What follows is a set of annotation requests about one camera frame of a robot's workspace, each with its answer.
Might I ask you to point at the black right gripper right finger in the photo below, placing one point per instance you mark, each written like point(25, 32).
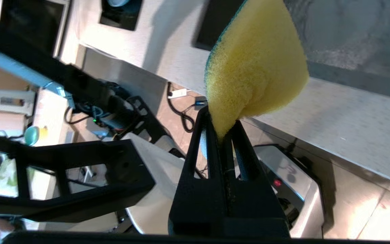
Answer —
point(256, 206)

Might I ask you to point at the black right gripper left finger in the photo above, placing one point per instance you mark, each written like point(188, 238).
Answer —
point(195, 206)

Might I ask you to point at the yellow green sponge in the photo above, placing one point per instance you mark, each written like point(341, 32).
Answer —
point(256, 61)

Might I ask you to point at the light blue plate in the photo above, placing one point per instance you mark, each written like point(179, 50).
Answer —
point(117, 2)

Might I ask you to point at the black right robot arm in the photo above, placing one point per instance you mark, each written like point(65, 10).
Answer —
point(127, 176)

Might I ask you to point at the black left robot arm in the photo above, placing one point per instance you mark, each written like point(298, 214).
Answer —
point(80, 84)

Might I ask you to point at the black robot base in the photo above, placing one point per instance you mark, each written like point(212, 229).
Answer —
point(303, 189)

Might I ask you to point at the stainless steel sink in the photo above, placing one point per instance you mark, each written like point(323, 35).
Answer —
point(350, 34)

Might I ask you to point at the white power adapter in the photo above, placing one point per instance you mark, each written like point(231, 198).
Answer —
point(178, 93)

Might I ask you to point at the teal yellow round object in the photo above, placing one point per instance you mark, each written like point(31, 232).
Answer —
point(32, 135)

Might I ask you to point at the black induction cooktop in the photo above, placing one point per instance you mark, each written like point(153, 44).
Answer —
point(120, 18)

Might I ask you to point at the white device box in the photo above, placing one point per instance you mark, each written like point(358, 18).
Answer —
point(12, 101)

